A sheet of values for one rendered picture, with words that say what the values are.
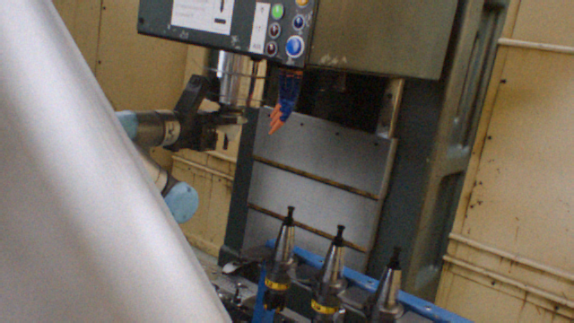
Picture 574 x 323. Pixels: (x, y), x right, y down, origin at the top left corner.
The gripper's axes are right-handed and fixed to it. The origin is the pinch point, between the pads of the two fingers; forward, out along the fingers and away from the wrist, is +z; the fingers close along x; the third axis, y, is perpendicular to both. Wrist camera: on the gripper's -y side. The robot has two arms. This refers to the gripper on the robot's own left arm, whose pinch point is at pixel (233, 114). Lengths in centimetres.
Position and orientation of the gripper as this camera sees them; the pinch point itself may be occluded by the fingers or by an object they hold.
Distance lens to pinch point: 130.7
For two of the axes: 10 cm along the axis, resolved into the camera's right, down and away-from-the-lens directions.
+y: -1.5, 9.6, 2.3
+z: 5.8, -1.0, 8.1
